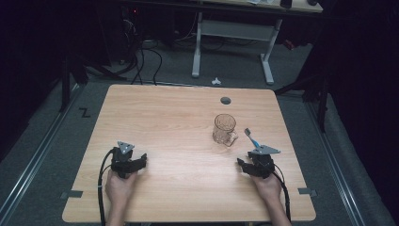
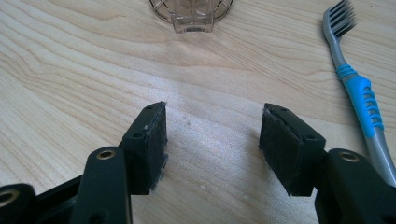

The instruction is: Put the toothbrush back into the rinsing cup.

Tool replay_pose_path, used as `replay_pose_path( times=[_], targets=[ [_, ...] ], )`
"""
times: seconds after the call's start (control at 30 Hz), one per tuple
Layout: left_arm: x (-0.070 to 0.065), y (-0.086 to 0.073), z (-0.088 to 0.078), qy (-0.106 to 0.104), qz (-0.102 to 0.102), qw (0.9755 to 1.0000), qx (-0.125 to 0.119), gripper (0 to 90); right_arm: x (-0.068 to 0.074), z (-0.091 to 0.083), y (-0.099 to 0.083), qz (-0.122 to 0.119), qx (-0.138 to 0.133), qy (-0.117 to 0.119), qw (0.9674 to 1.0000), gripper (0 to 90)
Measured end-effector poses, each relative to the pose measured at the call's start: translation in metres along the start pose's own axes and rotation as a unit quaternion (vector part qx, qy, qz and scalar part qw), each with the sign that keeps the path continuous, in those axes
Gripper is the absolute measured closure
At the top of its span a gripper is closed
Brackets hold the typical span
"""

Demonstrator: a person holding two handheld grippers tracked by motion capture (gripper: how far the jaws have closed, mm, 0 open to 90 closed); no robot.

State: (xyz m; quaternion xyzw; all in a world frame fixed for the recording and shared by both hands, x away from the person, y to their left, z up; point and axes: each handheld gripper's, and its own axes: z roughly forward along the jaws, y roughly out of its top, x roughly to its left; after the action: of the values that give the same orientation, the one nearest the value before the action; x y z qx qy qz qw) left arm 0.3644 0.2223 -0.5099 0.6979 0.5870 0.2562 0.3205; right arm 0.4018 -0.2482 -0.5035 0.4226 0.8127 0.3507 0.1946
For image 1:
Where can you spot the metal floor rail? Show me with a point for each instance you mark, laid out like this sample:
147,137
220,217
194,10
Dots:
34,160
337,169

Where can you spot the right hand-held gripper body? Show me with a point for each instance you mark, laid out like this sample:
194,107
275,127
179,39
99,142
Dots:
263,163

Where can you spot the white-framed wooden desk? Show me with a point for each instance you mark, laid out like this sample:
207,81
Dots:
233,31

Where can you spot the person's left hand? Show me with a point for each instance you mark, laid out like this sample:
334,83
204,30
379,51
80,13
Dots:
119,188

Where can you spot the blue toothbrush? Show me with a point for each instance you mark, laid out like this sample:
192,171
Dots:
252,139

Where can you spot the grey tape strip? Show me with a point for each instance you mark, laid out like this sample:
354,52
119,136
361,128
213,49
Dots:
72,194
307,191

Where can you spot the clear glass mug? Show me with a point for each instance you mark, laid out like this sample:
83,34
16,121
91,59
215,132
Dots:
224,130

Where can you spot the black object on desk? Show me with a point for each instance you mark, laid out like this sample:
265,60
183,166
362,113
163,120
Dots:
285,3

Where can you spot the small red floor object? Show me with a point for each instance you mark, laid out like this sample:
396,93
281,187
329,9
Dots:
289,45

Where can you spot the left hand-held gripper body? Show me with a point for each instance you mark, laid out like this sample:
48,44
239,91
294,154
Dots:
123,161

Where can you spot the black zigzag tape mark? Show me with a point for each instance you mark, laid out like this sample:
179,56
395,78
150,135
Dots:
84,112

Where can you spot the person's right hand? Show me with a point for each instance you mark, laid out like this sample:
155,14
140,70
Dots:
268,188

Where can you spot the black metal stand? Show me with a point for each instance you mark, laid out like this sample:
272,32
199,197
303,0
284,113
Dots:
66,84
321,103

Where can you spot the small white floor object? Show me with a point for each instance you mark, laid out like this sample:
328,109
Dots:
216,81

